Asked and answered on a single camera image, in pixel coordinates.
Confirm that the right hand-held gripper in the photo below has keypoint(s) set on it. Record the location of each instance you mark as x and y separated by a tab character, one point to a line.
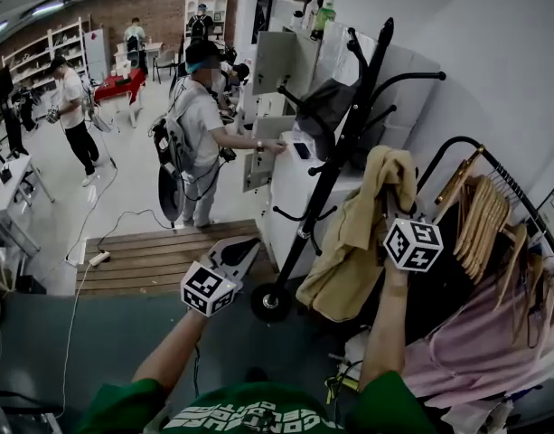
413	242

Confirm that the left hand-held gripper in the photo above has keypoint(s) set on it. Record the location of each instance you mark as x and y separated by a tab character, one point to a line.
209	287

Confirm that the yellow beige jacket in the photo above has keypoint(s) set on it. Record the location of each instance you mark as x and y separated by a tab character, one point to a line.
344	251

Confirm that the row of wooden hangers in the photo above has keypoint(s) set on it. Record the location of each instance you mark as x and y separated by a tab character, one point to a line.
484	224

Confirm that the curved wooden hanger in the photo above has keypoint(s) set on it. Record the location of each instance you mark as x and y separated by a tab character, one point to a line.
516	251

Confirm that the person's right forearm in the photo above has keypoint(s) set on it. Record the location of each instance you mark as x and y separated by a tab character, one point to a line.
385	323

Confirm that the person's left forearm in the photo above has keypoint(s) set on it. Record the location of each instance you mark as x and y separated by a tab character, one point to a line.
172	346

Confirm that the black clothes rack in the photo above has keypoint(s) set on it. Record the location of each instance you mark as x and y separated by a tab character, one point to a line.
462	137

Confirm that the black hanging garment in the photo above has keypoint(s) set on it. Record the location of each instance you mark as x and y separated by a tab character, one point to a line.
444	296

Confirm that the wooden slatted platform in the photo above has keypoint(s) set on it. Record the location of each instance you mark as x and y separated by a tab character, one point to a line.
168	260

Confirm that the low white cabinet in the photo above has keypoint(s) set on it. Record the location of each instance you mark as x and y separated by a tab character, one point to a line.
294	197

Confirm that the gold metal bar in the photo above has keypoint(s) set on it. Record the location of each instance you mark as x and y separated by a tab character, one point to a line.
459	174

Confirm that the black coat stand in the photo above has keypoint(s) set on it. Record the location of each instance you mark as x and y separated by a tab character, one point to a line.
344	152

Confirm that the white crumpled paper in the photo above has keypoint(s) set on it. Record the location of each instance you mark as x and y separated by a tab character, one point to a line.
355	346

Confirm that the black smartphone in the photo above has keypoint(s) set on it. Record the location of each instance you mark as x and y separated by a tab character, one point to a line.
302	150

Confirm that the person's black shoe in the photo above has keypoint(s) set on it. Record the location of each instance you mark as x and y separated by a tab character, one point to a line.
256	373

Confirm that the pink hanging garment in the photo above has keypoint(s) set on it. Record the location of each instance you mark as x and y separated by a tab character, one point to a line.
475	346

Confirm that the white power strip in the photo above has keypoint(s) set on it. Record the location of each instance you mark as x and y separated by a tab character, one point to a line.
99	257

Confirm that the person's green shirt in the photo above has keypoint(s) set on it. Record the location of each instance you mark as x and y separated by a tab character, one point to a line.
240	409

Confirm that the grey bag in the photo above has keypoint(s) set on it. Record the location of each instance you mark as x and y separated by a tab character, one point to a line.
331	106

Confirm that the white paper bag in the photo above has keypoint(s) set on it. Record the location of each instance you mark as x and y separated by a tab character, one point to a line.
475	416

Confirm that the white locker with grey doors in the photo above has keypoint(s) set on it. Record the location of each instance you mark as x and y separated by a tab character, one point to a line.
276	61

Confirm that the clear plastic bag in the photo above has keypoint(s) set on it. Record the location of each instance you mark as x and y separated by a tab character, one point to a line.
344	48

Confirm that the grey chair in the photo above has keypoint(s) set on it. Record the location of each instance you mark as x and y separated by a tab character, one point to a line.
166	61

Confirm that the small dark-capped bottle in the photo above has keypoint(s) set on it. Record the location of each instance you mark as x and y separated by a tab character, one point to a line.
297	21

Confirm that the white desk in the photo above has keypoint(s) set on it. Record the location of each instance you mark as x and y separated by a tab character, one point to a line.
10	183

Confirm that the green bottle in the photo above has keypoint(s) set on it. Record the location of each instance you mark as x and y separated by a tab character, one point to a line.
325	17

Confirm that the small white shelf unit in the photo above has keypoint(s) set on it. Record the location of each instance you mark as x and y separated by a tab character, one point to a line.
220	12

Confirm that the white bottle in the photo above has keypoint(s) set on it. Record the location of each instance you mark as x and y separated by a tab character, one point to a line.
310	12

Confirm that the black chair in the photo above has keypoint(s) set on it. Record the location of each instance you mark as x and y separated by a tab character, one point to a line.
19	405

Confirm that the wide white shelf unit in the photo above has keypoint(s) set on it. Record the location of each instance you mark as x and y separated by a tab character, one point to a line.
37	57

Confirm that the ceiling tube lights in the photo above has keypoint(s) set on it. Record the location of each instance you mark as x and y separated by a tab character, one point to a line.
48	7

